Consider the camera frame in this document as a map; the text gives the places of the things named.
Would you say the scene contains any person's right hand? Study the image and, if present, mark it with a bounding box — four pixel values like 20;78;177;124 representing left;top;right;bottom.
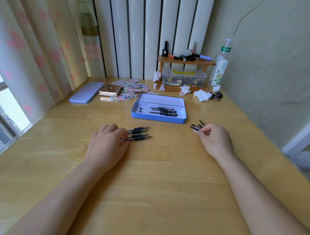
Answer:
198;123;236;161

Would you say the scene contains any person's left hand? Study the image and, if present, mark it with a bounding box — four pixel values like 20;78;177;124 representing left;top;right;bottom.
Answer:
83;123;132;171

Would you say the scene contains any person's left forearm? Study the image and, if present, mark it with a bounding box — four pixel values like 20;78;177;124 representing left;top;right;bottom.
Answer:
5;158;108;235

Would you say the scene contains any person's right forearm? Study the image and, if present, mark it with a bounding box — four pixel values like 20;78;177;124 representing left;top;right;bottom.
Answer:
215;151;310;235

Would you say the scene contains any large crumpled white tissue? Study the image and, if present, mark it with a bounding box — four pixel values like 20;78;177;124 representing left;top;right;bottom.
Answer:
194;89;213;102

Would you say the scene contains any shiny gold metal box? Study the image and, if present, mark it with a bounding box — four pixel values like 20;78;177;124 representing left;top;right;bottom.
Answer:
98;84;123;97

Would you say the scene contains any blue tin pencil case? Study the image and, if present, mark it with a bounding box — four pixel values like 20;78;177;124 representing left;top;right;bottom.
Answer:
131;93;187;124

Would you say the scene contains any lavender tin case lid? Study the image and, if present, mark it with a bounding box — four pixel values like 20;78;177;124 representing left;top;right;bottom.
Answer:
69;82;104;104

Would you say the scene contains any pile of colourful paper notes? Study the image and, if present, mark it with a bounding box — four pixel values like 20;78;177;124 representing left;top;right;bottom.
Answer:
100;78;156;102

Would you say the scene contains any clear plastic storage box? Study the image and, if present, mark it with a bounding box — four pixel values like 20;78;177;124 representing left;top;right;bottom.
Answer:
162;67;207;88

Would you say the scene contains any yellow plastic piece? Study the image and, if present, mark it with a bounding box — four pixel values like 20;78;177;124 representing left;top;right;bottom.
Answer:
173;69;196;76

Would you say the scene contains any clear bottle with green label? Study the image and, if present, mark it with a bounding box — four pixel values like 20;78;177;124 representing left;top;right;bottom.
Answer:
207;39;234;90

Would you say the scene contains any purple and black pen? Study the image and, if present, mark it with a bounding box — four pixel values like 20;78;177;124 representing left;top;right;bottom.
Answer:
192;53;212;61

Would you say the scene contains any small wooden shelf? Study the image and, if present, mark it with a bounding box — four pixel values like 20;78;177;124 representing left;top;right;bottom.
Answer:
157;55;216;92

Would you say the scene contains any sheer striped hanging cloth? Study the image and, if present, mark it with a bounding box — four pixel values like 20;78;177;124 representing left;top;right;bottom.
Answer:
77;0;107;78

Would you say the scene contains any curtain with pink hearts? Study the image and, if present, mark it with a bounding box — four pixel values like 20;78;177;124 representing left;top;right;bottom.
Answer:
0;0;89;136

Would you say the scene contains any white furniture frame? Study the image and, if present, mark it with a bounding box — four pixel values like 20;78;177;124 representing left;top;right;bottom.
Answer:
282;123;310;181

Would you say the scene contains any window frame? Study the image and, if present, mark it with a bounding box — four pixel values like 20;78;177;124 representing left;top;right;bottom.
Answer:
0;75;33;155

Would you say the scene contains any thin grey wall cable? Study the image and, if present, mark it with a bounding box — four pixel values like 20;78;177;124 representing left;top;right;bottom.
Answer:
231;0;266;41

